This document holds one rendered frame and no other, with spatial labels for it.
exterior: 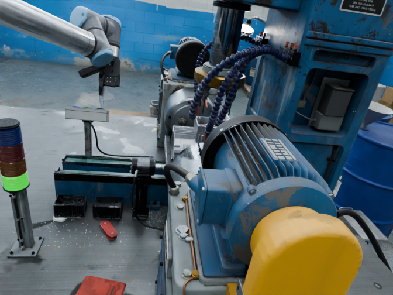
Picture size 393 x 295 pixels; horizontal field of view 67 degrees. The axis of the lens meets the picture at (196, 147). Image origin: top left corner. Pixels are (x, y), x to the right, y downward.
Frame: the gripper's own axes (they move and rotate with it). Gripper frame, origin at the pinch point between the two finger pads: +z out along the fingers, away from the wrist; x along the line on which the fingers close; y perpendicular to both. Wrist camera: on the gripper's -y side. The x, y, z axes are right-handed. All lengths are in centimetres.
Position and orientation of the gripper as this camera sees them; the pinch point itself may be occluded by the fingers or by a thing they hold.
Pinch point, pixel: (100, 104)
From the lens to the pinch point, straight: 136.0
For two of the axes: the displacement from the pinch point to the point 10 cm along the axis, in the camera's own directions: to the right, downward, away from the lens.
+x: -1.6, -0.7, 9.9
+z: -0.8, 10.0, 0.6
